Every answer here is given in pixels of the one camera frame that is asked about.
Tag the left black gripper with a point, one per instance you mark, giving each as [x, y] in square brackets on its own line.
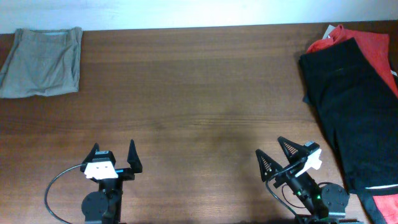
[135, 164]

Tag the red printed t-shirt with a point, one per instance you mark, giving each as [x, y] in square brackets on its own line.
[374, 47]

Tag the white paper tag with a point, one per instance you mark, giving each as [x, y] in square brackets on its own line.
[329, 29]

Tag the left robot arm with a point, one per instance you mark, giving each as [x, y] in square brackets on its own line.
[104, 205]

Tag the black garment under t-shirt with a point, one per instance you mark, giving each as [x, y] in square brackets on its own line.
[380, 204]

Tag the black shorts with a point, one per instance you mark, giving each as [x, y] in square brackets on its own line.
[358, 113]

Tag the folded khaki shorts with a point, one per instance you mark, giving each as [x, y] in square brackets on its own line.
[42, 63]

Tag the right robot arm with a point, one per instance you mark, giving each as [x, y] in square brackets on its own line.
[326, 202]

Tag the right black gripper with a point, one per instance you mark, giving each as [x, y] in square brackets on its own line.
[293, 158]

